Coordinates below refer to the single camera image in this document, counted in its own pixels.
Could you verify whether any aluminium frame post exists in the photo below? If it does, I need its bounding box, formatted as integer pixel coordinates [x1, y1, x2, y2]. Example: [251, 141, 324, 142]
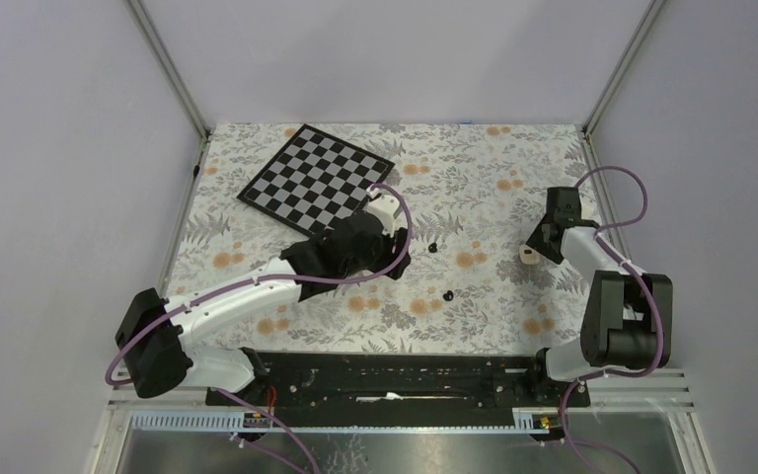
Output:
[123, 0, 212, 140]
[582, 0, 668, 137]

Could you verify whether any white slotted cable duct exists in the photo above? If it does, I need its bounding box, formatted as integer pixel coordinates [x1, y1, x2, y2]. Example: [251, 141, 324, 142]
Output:
[130, 406, 550, 435]

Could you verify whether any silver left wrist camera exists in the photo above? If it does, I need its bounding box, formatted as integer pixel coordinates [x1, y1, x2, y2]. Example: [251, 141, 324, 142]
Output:
[365, 193, 401, 236]

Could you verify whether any left aluminium frame post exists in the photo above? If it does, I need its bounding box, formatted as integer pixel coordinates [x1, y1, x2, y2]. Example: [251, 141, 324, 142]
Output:
[123, 0, 212, 140]

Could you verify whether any beige earbud charging case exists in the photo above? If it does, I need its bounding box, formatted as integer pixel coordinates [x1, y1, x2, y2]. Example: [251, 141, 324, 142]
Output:
[519, 245, 541, 266]

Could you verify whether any black white checkerboard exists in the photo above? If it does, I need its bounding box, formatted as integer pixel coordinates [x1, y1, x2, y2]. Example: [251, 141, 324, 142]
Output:
[237, 124, 394, 236]

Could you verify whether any right aluminium frame post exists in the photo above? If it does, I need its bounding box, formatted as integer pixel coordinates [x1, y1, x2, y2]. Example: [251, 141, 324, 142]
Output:
[582, 0, 668, 137]

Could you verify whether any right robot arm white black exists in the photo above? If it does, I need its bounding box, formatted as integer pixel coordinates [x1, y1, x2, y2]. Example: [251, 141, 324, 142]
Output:
[526, 187, 673, 382]

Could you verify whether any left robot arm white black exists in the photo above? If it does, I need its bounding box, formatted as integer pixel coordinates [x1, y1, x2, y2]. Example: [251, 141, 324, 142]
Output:
[105, 211, 413, 399]

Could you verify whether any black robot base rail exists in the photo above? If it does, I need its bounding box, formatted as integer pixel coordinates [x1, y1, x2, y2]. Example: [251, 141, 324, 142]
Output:
[237, 351, 590, 417]

